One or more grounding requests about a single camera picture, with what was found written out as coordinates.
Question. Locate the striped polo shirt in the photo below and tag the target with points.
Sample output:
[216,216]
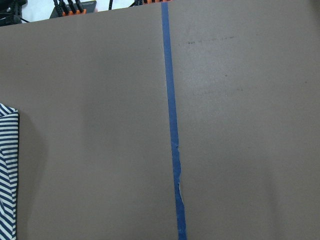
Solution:
[9,152]

